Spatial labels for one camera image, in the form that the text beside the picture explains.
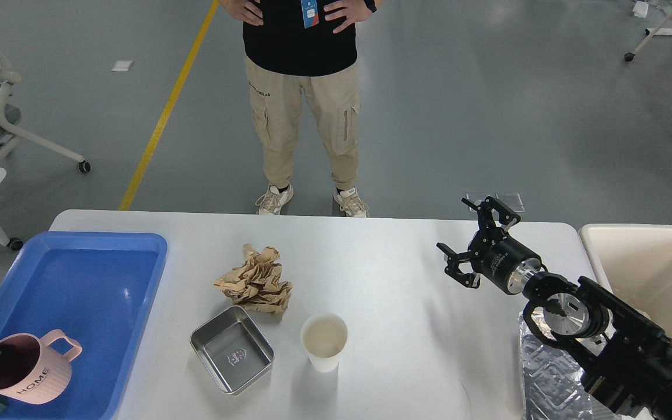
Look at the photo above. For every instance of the square stainless steel tray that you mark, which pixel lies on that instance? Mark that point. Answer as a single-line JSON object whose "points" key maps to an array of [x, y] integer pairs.
{"points": [[233, 350]]}

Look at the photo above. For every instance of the person's left hand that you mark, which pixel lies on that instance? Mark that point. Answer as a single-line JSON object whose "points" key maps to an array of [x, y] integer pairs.
{"points": [[350, 12]]}

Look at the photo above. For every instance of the blue plastic tray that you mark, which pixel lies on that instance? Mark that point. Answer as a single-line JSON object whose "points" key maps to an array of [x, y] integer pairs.
{"points": [[99, 288]]}

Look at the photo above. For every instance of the aluminium foil tray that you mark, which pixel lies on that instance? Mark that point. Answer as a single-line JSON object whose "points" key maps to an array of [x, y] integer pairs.
{"points": [[550, 383]]}

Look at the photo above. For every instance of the pink ceramic mug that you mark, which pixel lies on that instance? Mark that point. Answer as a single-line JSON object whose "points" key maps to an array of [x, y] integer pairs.
{"points": [[36, 370]]}

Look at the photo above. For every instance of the white paper cup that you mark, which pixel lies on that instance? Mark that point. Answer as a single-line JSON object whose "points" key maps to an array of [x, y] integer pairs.
{"points": [[324, 337]]}

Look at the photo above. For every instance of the clear plastic floor plate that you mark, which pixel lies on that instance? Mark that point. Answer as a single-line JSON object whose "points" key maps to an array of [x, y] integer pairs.
{"points": [[476, 198]]}

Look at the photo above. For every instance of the person in black shirt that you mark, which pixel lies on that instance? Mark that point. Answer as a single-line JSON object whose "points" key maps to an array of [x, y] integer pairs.
{"points": [[295, 59]]}

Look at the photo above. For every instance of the person's right hand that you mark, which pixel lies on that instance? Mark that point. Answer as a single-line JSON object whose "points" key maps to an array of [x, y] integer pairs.
{"points": [[244, 11]]}

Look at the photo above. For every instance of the beige plastic bin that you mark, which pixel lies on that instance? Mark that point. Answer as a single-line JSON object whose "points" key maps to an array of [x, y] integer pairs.
{"points": [[634, 262]]}

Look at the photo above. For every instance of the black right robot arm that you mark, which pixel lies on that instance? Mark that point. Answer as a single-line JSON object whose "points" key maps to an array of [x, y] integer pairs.
{"points": [[626, 358]]}

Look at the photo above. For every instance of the crumpled brown paper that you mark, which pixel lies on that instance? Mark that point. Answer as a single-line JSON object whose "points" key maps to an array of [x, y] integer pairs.
{"points": [[257, 284]]}

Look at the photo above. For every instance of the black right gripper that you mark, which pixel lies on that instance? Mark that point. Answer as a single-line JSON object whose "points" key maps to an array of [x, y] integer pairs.
{"points": [[498, 257]]}

